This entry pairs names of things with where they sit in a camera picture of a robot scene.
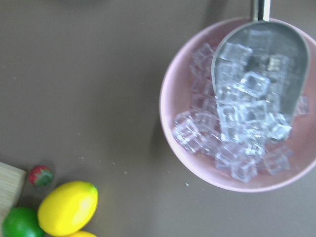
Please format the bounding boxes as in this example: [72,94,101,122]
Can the red strawberry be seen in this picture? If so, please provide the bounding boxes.
[28,165,54,187]

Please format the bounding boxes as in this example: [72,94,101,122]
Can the yellow lemon upper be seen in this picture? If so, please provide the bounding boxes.
[38,181,99,237]

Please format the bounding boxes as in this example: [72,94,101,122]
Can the pink bowl of ice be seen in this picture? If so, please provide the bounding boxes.
[159,18,316,193]

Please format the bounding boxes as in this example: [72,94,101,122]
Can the metal ice scoop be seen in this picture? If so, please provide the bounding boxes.
[212,0,310,141]

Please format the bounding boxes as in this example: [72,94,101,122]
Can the wooden cutting board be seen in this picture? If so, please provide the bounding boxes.
[0,162,27,224]

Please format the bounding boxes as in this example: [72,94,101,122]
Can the green lime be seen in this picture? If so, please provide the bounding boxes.
[2,207,45,237]

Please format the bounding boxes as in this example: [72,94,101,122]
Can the yellow lemon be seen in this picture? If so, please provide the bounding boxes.
[38,181,99,237]
[68,230,97,237]

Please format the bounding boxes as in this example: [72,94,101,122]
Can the yellow lemon lower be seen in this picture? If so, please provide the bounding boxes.
[68,230,97,237]

